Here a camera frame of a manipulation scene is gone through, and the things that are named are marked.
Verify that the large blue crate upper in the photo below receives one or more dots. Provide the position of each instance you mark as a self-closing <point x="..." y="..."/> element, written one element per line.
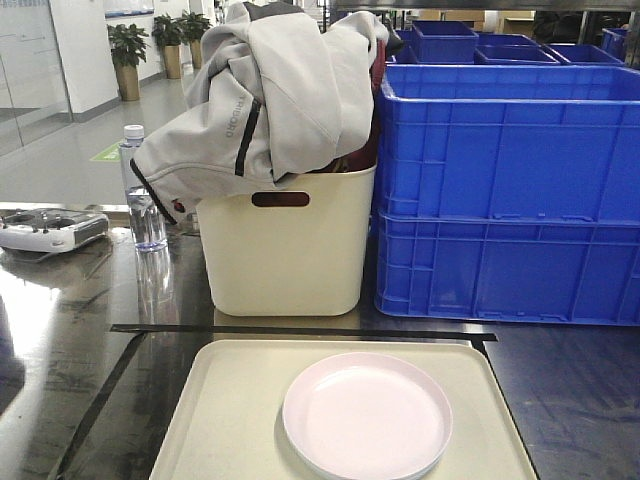
<point x="531" y="142"/>

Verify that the small blue bin back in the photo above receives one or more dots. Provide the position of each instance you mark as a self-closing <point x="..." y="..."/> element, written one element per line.
<point x="443" y="42"/>

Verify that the potted plant gold pot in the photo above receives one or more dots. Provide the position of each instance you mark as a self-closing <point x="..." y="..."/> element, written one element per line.
<point x="128" y="49"/>

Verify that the clear water bottle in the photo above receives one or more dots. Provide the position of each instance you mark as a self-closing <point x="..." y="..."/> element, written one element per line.
<point x="146" y="222"/>

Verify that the white controller on table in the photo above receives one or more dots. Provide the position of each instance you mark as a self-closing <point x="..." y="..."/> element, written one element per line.
<point x="52" y="230"/>

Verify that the cream plastic basket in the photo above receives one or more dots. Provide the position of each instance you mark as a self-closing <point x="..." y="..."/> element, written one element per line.
<point x="295" y="252"/>

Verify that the pink plate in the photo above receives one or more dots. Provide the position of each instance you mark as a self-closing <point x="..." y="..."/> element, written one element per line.
<point x="364" y="415"/>

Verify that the large blue crate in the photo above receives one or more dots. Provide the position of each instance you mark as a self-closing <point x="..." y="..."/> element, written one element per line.
<point x="508" y="270"/>
<point x="531" y="142"/>

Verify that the large blue crate lower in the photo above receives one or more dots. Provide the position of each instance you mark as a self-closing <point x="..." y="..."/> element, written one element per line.
<point x="508" y="270"/>

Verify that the grey jacket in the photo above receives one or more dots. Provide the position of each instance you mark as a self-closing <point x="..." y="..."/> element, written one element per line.
<point x="275" y="97"/>

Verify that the cream serving tray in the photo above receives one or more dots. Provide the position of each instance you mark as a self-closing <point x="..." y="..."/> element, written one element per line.
<point x="228" y="422"/>

